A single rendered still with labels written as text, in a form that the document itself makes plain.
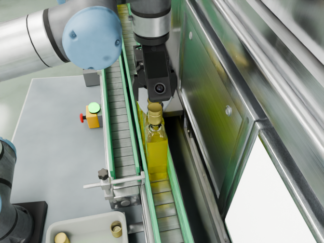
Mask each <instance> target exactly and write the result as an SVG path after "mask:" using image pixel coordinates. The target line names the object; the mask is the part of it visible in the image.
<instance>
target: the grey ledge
mask: <svg viewBox="0 0 324 243"><path fill-rule="evenodd" d="M179 115H183V108H182V105H181V102H180V99H179V96H178V93H177V90H175V93H174V98H172V100H171V102H170V104H169V106H168V107H167V109H166V110H165V111H163V117H164V118H165V117H172V116H179Z"/></svg>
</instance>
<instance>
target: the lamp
mask: <svg viewBox="0 0 324 243"><path fill-rule="evenodd" d="M88 109H89V112H90V113H91V114H97V113H98V112H99V111H100V107H99V105H98V104H97V103H91V104H90V105H89V106H88Z"/></svg>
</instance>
